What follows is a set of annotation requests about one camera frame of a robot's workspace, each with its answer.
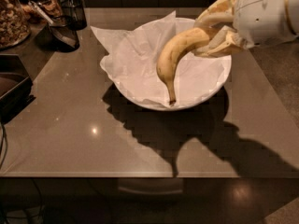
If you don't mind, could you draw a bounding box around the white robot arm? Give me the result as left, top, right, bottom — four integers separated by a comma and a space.
194, 0, 299, 58

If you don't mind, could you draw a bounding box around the black mesh cup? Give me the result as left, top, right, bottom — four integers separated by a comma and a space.
62, 0, 87, 31

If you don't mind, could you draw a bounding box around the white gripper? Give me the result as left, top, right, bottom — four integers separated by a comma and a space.
192, 0, 292, 58

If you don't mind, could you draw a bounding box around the white bowl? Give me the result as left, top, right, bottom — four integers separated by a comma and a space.
102, 17, 233, 112

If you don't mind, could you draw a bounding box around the black tray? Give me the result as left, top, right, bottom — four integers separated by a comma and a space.
0, 55, 35, 124

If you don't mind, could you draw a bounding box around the white crumpled paper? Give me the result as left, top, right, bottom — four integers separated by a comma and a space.
90, 10, 226, 108

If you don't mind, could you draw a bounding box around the dark scoop bowl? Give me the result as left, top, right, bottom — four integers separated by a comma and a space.
49, 16, 79, 52

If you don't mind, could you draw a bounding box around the small snack jar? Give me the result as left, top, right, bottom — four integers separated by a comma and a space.
38, 0, 63, 18

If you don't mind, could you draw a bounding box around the yellow banana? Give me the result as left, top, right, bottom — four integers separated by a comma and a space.
156, 27, 218, 105

